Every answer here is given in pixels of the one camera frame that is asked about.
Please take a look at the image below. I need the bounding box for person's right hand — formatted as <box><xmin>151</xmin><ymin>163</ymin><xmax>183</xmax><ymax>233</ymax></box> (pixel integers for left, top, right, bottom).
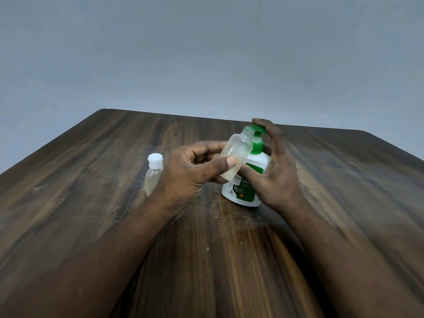
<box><xmin>238</xmin><ymin>117</ymin><xmax>306</xmax><ymax>213</ymax></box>

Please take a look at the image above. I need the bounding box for person's left hand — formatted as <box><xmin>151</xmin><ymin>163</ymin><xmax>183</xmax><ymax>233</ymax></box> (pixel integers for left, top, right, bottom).
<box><xmin>150</xmin><ymin>140</ymin><xmax>238</xmax><ymax>220</ymax></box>

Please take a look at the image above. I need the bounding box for small clear bottle white cap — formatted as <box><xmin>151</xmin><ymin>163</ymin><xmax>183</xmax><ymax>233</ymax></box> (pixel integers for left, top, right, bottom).
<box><xmin>145</xmin><ymin>153</ymin><xmax>165</xmax><ymax>198</ymax></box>

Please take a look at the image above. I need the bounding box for white hand sanitizer pump bottle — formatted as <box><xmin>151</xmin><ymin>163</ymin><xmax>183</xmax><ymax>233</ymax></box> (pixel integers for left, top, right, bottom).
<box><xmin>221</xmin><ymin>125</ymin><xmax>272</xmax><ymax>208</ymax></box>

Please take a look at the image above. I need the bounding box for small clear bottle green-capped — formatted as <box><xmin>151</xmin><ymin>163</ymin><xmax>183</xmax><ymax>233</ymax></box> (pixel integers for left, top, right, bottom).
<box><xmin>219</xmin><ymin>126</ymin><xmax>254</xmax><ymax>182</ymax></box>

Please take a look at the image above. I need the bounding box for person's left forearm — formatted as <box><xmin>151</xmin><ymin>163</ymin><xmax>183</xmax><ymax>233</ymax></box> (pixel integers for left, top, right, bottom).
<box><xmin>0</xmin><ymin>198</ymin><xmax>186</xmax><ymax>318</ymax></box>

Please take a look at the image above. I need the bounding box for person's right forearm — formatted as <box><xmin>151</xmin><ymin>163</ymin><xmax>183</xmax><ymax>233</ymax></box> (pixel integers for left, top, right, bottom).
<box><xmin>281</xmin><ymin>198</ymin><xmax>424</xmax><ymax>318</ymax></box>

